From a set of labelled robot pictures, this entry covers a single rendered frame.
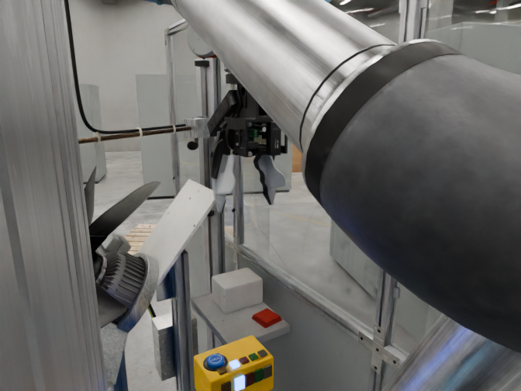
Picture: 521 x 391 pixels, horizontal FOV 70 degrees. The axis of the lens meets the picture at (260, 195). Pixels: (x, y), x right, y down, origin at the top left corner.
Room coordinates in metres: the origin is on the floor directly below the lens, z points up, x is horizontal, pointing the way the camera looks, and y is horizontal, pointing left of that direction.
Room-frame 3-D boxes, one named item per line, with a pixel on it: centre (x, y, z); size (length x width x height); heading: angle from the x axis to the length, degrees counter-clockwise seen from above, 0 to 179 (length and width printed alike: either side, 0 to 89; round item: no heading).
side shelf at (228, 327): (1.29, 0.09, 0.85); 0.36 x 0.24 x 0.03; 31
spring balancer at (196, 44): (1.56, 0.21, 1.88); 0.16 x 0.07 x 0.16; 66
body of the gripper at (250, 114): (0.58, 0.01, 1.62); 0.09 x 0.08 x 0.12; 31
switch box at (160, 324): (1.27, 0.33, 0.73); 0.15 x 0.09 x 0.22; 121
